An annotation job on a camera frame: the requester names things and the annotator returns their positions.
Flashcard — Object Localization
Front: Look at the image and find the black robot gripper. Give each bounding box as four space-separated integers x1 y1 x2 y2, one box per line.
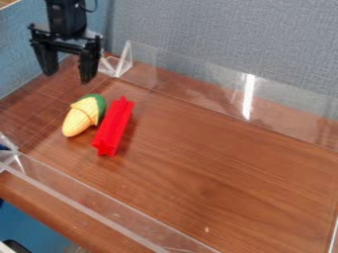
28 0 103 84

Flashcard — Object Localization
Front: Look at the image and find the yellow toy corn cob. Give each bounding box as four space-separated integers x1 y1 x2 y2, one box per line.
62 94 107 137

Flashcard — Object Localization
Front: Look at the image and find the red star-shaped block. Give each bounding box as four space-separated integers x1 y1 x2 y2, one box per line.
92 96 135 157

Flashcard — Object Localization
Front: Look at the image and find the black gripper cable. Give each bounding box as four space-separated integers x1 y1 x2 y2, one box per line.
78 0 99 14

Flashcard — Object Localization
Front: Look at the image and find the clear acrylic left bracket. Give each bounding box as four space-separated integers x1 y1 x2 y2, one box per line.
0 131 25 174

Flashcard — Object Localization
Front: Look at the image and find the clear acrylic back wall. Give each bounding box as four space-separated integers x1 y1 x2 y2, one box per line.
122 41 338 152

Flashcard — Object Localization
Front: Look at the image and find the clear acrylic wall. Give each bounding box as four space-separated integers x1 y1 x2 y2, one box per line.
5 153 219 253
122 41 338 152

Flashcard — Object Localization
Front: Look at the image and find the clear acrylic front wall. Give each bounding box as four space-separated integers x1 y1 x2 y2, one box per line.
5 153 219 253

